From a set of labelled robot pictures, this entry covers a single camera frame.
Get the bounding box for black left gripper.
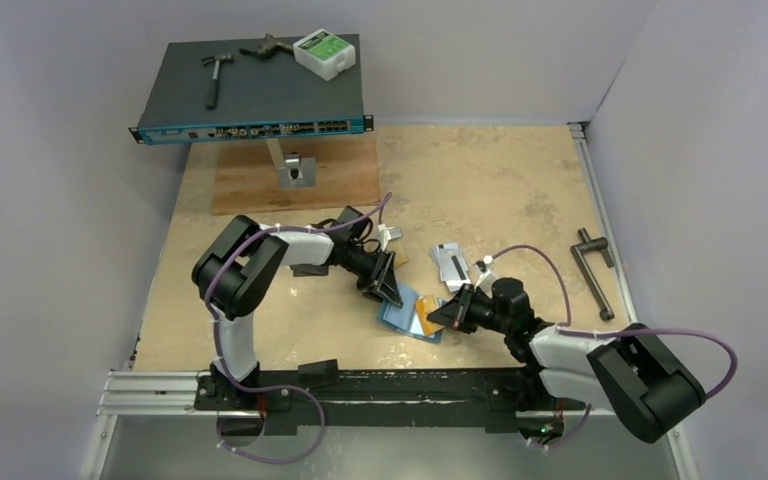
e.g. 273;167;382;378
340;242;402;308

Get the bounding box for single orange credit card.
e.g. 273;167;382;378
415;295;443;336

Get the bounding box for blue leather card holder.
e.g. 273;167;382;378
377;283;443;344

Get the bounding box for black credit card stack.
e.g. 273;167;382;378
290;264;330;277

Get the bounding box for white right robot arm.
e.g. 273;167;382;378
427;278;708;443

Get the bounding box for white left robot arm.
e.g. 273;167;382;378
191;206;403;409

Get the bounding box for black block on base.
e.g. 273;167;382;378
297;359;340;389

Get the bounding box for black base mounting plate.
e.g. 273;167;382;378
194;367;585;438

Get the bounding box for brown wooden board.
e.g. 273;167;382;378
211;136;382;216

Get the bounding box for white green plastic box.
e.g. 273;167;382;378
292;28;361;81

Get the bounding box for dark metal clamp tool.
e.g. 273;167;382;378
238;33;294;60

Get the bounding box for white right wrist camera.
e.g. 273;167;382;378
475;255;497;290

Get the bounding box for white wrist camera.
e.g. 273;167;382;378
475;255;497;290
376;224;403;250

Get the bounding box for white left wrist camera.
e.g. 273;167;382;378
376;224;403;250

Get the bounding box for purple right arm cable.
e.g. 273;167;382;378
489;245;740;402

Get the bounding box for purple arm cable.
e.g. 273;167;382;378
489;245;740;402
202;192;393;392

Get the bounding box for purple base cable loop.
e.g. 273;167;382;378
215;384;328;465

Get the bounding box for grey metal stand bracket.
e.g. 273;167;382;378
266;138;317;190

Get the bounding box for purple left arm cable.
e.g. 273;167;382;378
202;192;393;392

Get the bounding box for grey metal pipe handle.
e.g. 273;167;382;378
570;228;615;322

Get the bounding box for blue network switch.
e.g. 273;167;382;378
129;38;374;145

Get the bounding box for black handled hammer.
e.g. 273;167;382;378
201;53;234;110

